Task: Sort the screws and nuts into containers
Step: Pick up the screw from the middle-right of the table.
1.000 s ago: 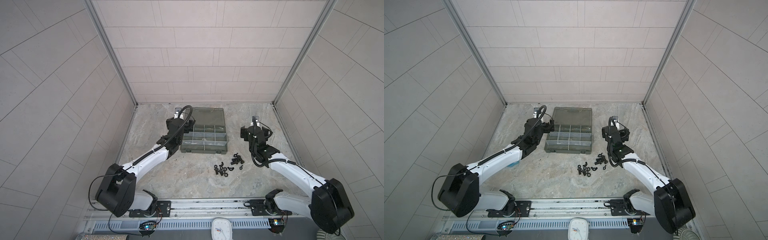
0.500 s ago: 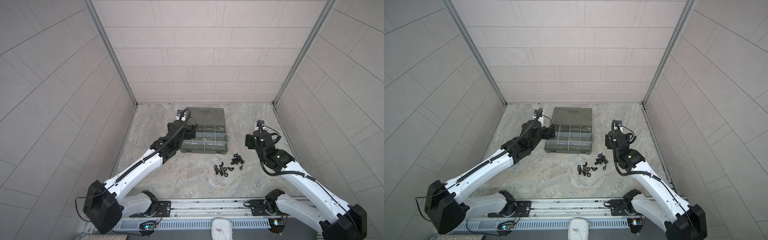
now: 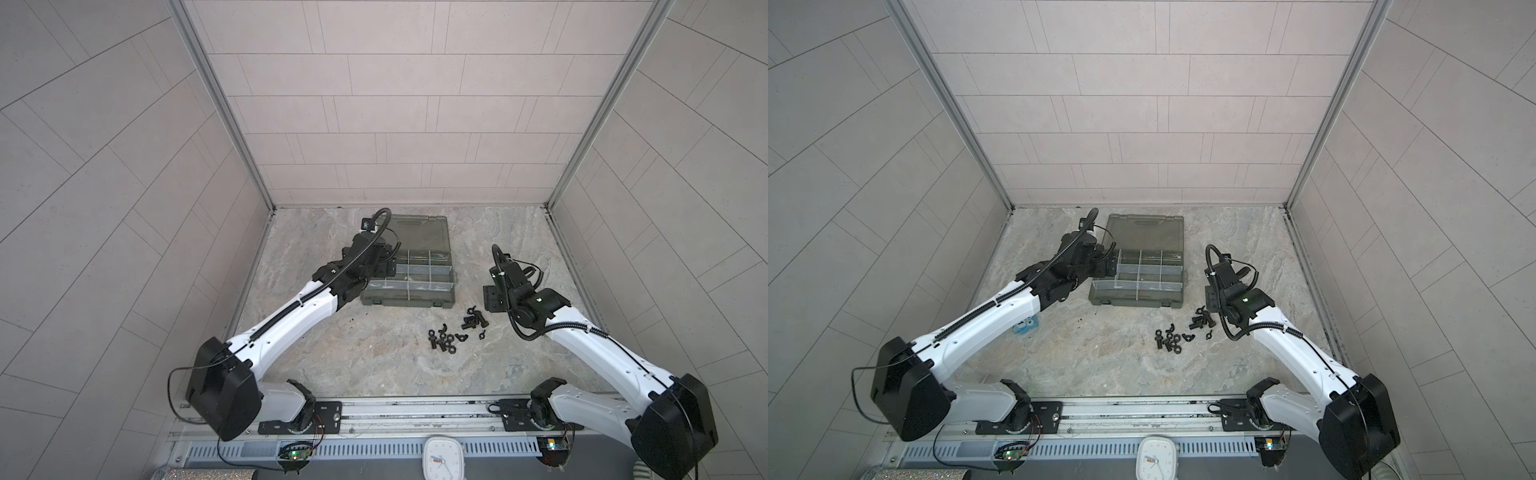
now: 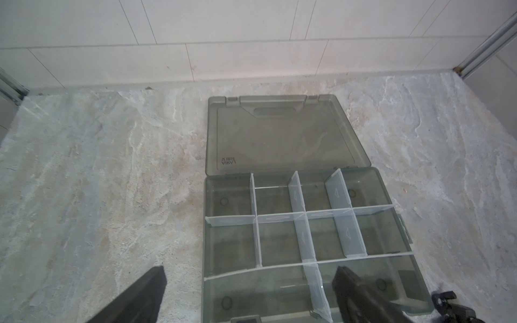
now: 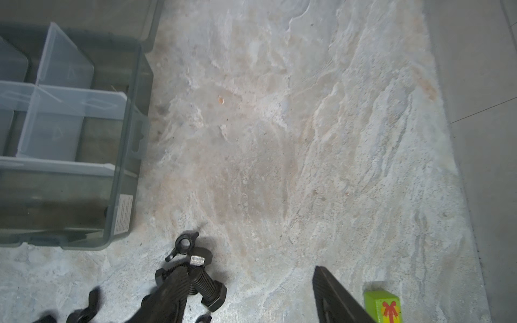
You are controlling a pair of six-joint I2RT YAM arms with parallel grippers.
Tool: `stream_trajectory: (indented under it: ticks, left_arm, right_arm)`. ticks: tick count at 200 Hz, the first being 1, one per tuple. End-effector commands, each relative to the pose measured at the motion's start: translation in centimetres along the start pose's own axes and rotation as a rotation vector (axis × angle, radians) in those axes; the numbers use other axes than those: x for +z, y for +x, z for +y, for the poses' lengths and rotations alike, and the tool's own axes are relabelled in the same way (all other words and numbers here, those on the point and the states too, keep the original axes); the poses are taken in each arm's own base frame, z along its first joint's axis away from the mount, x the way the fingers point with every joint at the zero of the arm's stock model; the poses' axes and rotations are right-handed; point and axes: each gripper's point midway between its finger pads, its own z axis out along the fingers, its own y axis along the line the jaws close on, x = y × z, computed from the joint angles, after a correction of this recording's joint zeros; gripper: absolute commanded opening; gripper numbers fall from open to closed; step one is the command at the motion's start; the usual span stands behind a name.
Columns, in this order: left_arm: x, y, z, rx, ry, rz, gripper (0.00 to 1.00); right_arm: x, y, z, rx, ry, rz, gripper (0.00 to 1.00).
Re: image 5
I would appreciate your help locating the green gift-print cube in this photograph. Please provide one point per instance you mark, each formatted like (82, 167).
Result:
(383, 307)

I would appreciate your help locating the translucent grey organizer box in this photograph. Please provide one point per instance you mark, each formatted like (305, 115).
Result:
(75, 95)

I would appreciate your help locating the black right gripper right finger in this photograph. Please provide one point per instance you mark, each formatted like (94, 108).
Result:
(333, 302)

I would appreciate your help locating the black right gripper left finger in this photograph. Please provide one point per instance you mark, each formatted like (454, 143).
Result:
(167, 304)

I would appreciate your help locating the black wing nut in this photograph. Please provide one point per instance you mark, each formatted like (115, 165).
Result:
(87, 314)
(183, 245)

